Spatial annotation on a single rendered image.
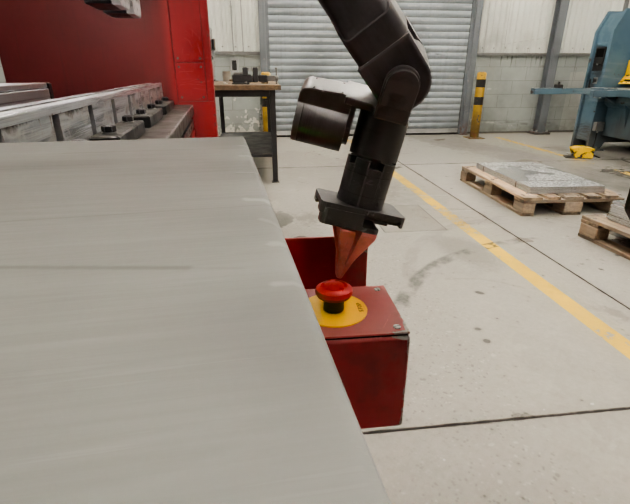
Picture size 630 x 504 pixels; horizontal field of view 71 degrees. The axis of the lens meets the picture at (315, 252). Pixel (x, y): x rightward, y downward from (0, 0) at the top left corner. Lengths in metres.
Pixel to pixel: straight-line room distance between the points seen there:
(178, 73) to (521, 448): 1.95
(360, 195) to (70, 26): 1.89
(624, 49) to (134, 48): 6.33
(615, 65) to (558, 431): 6.18
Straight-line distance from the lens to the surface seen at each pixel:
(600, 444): 1.64
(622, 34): 7.36
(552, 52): 8.77
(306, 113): 0.49
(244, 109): 7.57
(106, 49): 2.24
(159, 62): 2.20
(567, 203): 3.84
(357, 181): 0.50
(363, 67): 0.46
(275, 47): 7.51
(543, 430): 1.61
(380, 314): 0.47
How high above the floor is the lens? 1.02
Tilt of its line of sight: 22 degrees down
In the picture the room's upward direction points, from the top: straight up
